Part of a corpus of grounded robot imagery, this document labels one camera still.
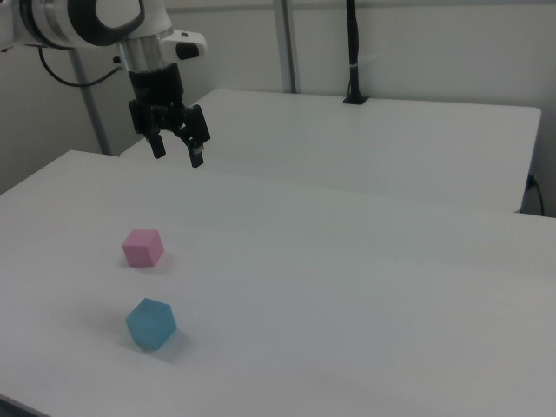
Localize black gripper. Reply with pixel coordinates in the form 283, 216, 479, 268
127, 63, 213, 169

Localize blue foam cube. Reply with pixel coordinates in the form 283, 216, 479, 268
125, 297, 178, 351

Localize pink foam cube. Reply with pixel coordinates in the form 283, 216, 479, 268
121, 228, 165, 268

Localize white side table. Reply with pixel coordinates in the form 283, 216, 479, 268
119, 89, 543, 214

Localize grey metal partition post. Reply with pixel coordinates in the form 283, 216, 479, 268
68, 46, 111, 156
273, 0, 301, 94

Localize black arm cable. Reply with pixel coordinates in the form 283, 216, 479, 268
37, 45, 122, 87

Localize black camera pole with base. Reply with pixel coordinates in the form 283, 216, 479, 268
342, 0, 371, 106

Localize black table cable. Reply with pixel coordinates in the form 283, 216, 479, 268
526, 174, 545, 215

